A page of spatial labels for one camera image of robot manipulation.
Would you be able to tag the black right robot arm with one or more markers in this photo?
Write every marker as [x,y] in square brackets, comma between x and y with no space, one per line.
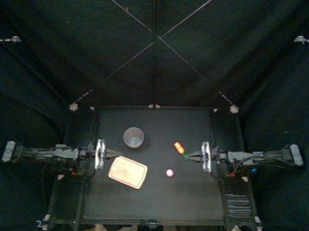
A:
[261,156]

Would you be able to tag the pink ball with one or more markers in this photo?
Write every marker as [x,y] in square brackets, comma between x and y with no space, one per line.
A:
[170,173]

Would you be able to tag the orange toy carrot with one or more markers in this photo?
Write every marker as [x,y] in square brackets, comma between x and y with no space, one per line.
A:
[180,148]

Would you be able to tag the pink rectangular plate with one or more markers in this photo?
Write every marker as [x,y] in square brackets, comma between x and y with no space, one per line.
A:
[127,172]

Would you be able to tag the blue round button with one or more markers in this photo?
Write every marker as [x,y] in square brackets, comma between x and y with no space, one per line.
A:
[253,170]

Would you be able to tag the grey plastic cup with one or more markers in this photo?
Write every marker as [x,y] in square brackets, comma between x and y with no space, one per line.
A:
[133,137]

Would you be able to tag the silver frame corner bracket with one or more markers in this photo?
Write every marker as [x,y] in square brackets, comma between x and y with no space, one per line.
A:
[154,106]
[300,39]
[73,106]
[15,39]
[233,109]

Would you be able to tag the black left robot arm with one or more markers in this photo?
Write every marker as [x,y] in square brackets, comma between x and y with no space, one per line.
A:
[49,153]

